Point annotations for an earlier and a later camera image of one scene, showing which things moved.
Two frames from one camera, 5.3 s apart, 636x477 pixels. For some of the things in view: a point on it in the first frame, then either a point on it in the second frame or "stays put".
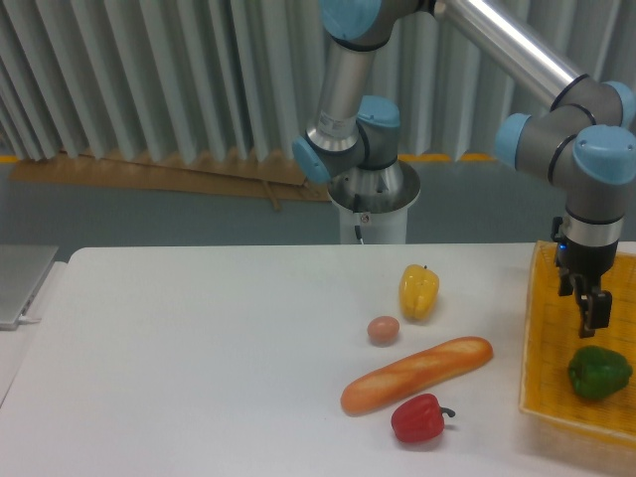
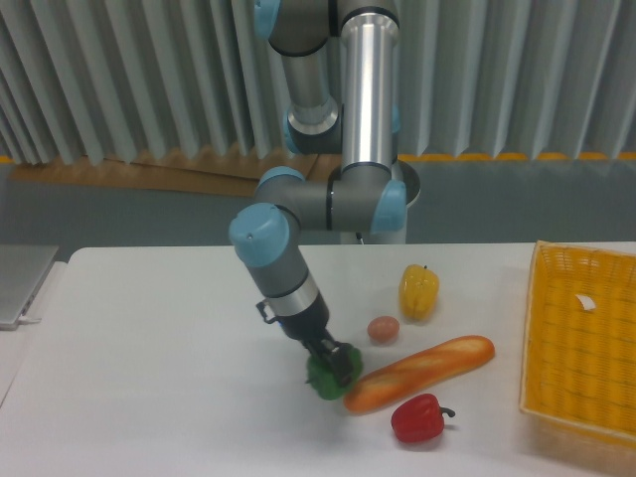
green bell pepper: (598, 373) to (325, 382)
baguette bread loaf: (417, 373) stays put
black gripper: (595, 304) to (308, 328)
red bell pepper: (419, 418) stays put
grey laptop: (23, 267) stays put
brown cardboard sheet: (236, 176) stays put
